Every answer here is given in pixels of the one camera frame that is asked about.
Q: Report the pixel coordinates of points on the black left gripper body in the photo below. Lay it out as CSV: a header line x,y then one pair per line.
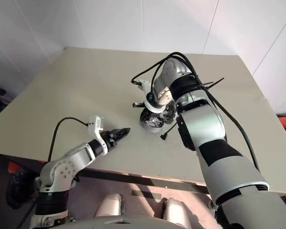
x,y
110,140

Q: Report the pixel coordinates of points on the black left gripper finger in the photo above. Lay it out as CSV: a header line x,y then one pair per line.
x,y
120,132
119,140

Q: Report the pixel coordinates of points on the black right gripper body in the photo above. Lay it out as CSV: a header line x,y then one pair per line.
x,y
150,97

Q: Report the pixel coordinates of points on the dark round motor housing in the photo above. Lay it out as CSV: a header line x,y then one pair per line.
x,y
169,115

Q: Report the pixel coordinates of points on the round finned motor housing lid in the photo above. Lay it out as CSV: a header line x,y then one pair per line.
x,y
152,127

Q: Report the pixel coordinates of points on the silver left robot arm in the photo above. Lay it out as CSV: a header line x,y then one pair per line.
x,y
71,159

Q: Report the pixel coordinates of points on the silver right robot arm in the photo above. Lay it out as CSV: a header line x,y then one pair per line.
x,y
205,124

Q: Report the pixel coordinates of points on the beige left robot leg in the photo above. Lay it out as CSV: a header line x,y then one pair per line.
x,y
109,205

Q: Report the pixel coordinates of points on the beige robot leg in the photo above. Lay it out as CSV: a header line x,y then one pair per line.
x,y
176,210
109,205

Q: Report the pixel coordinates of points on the black zip tie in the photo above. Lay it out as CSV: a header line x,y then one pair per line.
x,y
215,81

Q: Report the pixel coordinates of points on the silver robot torso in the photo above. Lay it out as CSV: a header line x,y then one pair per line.
x,y
133,223

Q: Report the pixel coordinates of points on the beige right robot leg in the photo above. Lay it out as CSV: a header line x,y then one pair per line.
x,y
176,210

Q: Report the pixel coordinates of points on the orange plastic object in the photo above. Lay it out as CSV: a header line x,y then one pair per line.
x,y
13,168

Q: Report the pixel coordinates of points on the black knobby tyre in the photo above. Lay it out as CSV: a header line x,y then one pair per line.
x,y
19,190

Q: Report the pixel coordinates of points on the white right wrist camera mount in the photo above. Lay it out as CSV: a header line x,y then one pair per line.
x,y
146,87

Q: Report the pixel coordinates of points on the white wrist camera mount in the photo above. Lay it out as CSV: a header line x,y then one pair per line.
x,y
146,87
95,122

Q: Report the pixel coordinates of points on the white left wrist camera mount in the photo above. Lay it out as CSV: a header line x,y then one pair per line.
x,y
95,122

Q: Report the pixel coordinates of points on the black table frame bar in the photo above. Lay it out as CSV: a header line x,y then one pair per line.
x,y
145,180

